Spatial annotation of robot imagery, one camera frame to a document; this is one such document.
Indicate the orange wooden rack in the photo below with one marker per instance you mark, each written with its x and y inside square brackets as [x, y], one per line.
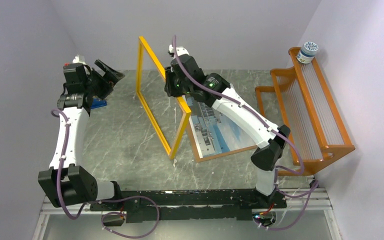
[307, 107]

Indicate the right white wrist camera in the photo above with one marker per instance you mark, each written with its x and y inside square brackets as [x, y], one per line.
[179, 50]

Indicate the aluminium extrusion frame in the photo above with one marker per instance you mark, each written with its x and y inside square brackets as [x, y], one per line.
[298, 200]

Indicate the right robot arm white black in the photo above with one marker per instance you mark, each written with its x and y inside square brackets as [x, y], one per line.
[269, 138]

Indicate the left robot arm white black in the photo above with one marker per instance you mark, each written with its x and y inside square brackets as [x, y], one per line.
[66, 182]

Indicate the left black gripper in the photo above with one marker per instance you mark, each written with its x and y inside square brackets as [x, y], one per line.
[111, 78]

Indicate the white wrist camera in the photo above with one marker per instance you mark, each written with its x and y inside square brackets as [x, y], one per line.
[78, 59]
[179, 50]

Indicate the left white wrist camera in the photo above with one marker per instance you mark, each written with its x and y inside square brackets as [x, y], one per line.
[78, 59]

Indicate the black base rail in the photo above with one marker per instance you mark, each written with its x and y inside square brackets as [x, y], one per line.
[147, 205]

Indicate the brown frame backing board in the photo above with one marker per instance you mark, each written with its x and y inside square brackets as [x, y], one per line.
[225, 154]

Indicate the small blue white jar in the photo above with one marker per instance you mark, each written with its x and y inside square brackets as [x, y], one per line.
[307, 52]

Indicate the building and sky photo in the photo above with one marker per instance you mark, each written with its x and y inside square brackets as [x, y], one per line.
[216, 136]

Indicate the blue stapler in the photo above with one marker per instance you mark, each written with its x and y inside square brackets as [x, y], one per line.
[98, 103]

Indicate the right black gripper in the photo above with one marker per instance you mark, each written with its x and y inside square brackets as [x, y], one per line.
[170, 74]

